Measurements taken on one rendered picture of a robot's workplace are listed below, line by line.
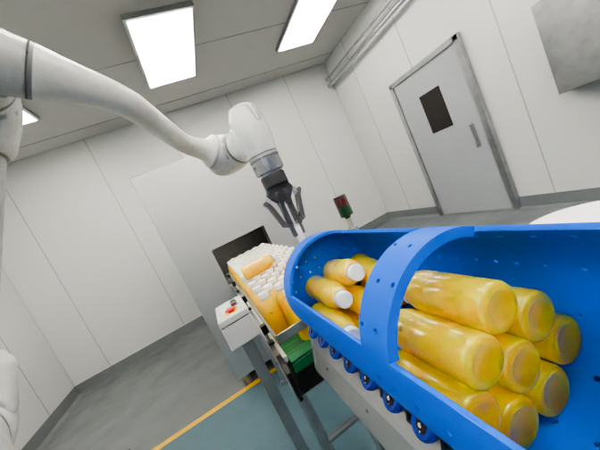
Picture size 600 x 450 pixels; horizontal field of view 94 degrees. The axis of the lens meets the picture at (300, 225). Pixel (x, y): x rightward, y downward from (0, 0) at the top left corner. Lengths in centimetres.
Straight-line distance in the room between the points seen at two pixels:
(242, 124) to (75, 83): 36
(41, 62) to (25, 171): 495
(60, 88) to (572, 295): 89
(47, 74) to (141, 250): 450
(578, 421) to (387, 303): 28
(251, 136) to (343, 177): 501
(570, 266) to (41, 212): 548
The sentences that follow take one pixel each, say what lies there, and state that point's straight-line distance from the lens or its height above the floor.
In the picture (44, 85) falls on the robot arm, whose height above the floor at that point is 172.
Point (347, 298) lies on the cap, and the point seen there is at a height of 110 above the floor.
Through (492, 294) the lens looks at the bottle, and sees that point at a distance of 41.
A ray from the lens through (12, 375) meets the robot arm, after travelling 76.
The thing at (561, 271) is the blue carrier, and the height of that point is 111.
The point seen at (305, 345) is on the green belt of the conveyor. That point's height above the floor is 90.
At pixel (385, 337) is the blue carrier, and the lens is 39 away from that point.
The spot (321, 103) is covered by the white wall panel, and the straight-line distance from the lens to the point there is 604.
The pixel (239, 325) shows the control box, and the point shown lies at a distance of 96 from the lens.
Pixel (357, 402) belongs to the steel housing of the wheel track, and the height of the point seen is 88.
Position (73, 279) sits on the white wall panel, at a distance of 538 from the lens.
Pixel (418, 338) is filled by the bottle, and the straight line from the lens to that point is 44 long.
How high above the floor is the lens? 137
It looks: 7 degrees down
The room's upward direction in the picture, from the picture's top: 25 degrees counter-clockwise
